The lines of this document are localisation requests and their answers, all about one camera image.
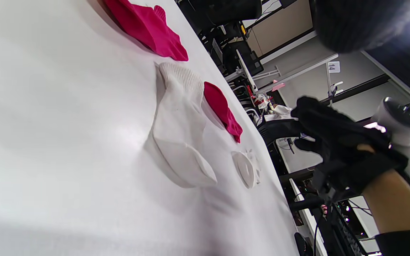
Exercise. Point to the person's right hand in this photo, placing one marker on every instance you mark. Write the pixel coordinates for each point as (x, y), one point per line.
(340, 145)

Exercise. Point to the black and white controller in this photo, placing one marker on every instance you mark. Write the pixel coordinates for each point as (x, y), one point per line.
(408, 138)

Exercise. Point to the white paper tag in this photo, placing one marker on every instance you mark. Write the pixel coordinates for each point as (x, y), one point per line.
(334, 67)

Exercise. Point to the white sock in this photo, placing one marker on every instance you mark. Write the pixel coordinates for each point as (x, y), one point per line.
(246, 169)
(180, 135)

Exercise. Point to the person's left hand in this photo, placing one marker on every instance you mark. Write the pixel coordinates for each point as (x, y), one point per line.
(361, 21)

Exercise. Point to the pink sock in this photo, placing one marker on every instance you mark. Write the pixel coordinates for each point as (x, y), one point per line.
(219, 106)
(144, 25)

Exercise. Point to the white metal stand frame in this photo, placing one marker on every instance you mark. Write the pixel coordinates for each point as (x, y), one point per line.
(297, 73)

